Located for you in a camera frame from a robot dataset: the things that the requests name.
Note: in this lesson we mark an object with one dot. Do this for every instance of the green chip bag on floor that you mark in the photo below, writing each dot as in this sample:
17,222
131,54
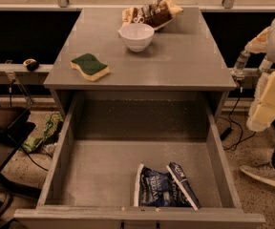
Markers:
49,136

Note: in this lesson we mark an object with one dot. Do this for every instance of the grey sneaker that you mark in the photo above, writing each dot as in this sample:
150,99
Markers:
264,173

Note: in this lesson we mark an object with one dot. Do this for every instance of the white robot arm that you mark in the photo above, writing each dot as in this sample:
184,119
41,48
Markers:
263,42

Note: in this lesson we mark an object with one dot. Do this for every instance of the open grey drawer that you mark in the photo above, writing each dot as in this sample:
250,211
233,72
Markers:
93,176

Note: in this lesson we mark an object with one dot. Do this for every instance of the green yellow sponge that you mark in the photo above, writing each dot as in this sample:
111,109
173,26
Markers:
90,67

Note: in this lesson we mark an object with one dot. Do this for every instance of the white bowl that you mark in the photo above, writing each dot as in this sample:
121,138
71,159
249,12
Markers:
136,37

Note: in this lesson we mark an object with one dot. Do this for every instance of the black chair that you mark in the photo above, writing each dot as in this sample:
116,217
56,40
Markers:
14,130

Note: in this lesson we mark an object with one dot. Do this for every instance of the black yellow tape measure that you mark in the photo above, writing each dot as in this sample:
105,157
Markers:
31,64

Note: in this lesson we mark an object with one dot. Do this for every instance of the brown chip bag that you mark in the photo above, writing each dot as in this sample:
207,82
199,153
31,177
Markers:
155,15

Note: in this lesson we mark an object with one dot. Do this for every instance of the clear water bottle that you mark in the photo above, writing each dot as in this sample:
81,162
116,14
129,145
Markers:
237,70

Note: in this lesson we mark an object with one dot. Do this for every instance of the grey cabinet counter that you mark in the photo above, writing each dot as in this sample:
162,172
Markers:
183,56

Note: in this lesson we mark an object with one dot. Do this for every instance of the blue chip bag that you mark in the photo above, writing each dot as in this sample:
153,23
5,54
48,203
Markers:
171,189

